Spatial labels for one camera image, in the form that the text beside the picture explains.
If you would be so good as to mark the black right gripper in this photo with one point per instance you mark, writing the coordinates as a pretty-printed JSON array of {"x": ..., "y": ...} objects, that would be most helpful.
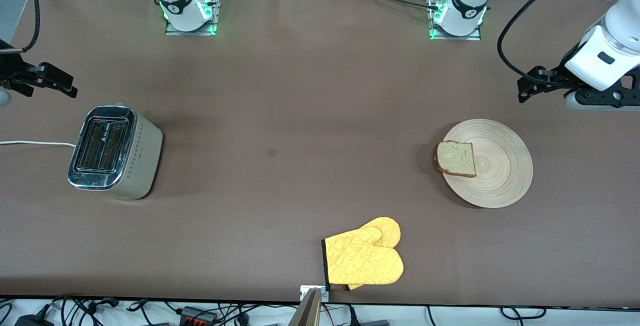
[{"x": 11, "y": 71}]

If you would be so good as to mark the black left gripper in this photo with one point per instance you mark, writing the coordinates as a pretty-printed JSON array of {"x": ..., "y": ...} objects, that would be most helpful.
[{"x": 561, "y": 76}]

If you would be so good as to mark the round wooden plate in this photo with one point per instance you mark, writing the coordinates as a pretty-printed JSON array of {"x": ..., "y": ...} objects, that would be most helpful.
[{"x": 500, "y": 166}]

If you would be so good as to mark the brown bread slice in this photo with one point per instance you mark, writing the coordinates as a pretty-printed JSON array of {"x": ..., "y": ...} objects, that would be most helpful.
[{"x": 456, "y": 158}]

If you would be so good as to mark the silver two-slot toaster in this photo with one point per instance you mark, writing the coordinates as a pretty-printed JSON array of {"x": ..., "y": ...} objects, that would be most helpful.
[{"x": 135, "y": 161}]

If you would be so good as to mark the yellow quilted oven mitt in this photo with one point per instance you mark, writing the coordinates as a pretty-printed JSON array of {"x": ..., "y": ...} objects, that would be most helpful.
[
  {"x": 387, "y": 228},
  {"x": 362, "y": 261}
]

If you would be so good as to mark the black power adapter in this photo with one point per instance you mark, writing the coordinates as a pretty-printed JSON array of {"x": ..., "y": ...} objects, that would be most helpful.
[{"x": 32, "y": 321}]

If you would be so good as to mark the black orange connector block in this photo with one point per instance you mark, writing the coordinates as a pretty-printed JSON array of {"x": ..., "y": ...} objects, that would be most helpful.
[{"x": 197, "y": 314}]

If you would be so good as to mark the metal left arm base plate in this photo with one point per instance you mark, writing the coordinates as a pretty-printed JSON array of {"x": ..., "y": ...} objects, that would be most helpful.
[{"x": 457, "y": 37}]

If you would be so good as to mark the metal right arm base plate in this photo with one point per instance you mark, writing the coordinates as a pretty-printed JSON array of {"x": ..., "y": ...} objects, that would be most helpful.
[{"x": 216, "y": 11}]

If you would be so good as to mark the small metal mount bracket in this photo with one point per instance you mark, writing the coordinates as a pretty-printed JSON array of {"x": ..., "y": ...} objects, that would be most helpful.
[{"x": 326, "y": 293}]

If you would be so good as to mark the aluminium camera mount profile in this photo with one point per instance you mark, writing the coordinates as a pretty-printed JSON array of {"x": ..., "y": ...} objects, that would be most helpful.
[{"x": 307, "y": 311}]

